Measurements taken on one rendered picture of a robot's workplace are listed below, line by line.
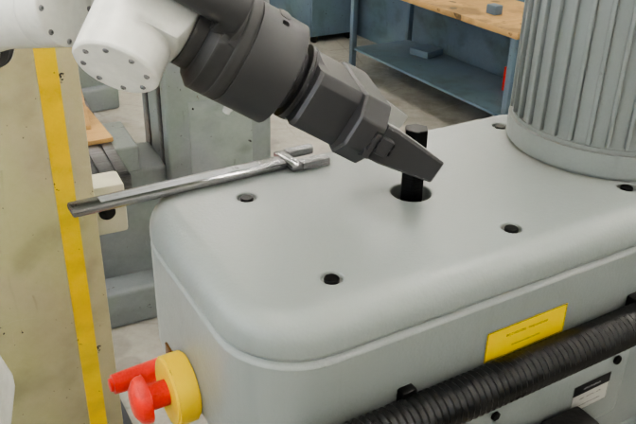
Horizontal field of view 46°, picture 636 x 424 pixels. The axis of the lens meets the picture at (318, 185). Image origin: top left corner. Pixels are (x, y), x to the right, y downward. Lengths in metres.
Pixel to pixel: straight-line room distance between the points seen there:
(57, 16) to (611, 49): 0.47
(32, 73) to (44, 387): 1.12
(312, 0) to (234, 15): 7.47
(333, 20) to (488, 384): 7.67
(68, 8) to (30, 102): 1.71
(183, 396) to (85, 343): 2.15
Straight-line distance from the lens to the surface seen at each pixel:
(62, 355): 2.78
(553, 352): 0.65
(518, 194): 0.70
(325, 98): 0.58
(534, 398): 0.75
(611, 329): 0.70
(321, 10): 8.09
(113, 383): 0.76
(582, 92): 0.73
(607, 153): 0.74
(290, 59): 0.57
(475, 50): 6.99
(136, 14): 0.55
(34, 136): 2.38
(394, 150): 0.59
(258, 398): 0.55
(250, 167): 0.70
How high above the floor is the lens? 2.19
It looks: 26 degrees down
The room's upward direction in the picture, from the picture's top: 1 degrees clockwise
